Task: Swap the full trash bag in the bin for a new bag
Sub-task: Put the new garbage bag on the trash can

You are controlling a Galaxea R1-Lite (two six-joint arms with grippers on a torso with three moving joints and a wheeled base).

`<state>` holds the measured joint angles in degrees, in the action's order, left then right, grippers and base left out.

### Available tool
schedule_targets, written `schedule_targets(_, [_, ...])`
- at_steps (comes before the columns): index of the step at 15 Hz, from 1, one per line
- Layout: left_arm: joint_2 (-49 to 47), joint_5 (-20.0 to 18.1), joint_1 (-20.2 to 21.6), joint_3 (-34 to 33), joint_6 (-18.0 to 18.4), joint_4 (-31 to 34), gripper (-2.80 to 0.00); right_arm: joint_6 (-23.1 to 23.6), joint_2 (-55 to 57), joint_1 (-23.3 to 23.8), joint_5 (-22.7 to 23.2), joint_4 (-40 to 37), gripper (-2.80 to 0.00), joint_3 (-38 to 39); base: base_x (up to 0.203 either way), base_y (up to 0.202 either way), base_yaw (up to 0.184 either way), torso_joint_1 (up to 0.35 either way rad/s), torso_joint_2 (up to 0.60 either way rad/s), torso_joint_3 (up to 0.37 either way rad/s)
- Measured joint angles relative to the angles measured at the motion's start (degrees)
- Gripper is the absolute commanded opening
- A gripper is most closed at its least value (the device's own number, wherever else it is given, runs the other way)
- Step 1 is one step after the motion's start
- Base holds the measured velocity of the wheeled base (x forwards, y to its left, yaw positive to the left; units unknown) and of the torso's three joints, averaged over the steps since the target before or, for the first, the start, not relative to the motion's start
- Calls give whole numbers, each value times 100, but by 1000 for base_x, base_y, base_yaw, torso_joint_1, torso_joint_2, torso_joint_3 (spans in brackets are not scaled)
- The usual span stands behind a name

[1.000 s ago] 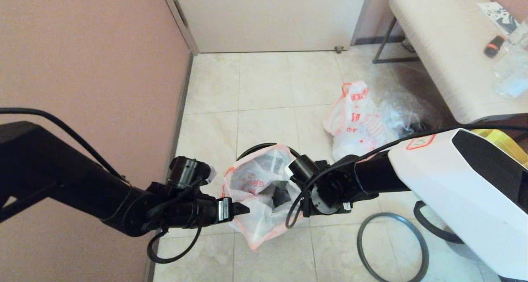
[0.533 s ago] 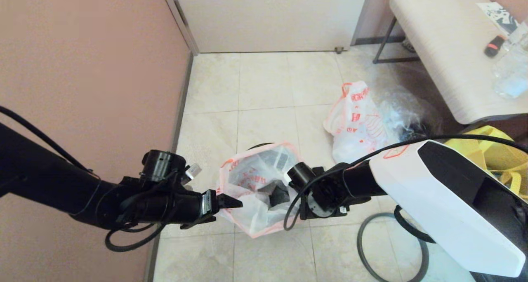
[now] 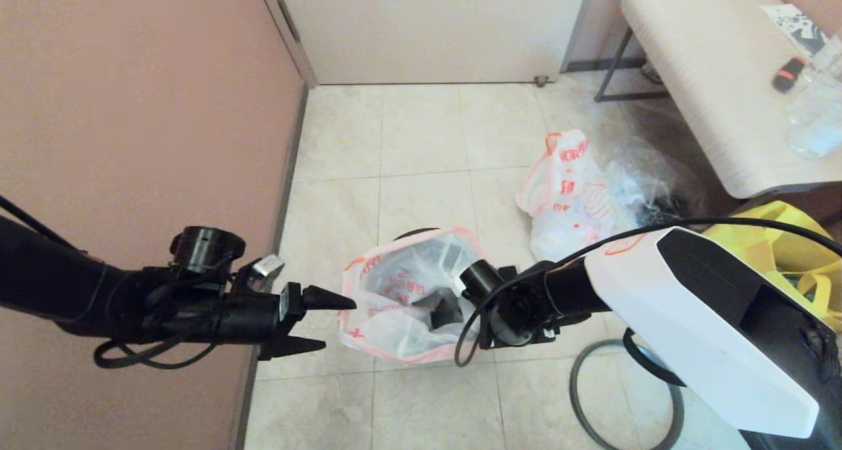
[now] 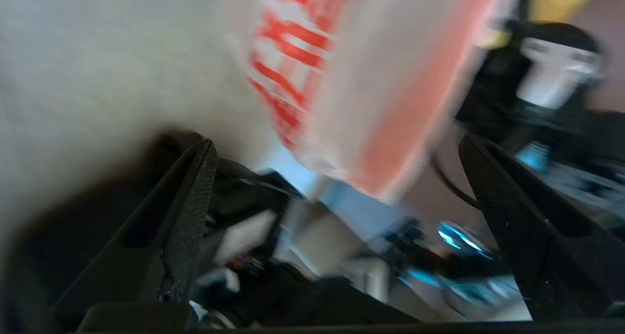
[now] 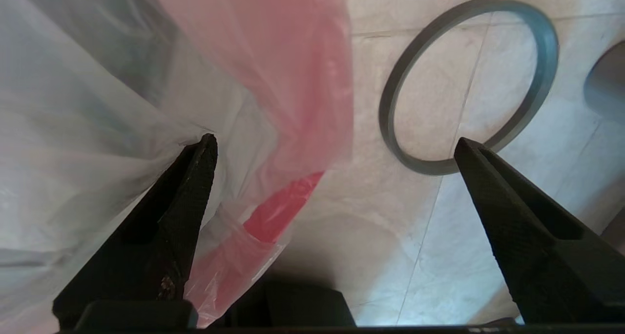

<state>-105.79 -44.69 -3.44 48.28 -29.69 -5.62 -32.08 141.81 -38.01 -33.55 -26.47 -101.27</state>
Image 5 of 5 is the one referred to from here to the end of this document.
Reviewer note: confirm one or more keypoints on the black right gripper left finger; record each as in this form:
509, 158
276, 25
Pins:
156, 236

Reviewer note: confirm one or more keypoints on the white red-printed bin liner bag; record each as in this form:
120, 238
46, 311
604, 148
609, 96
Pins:
122, 104

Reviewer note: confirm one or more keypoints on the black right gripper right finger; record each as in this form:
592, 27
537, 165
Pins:
537, 241

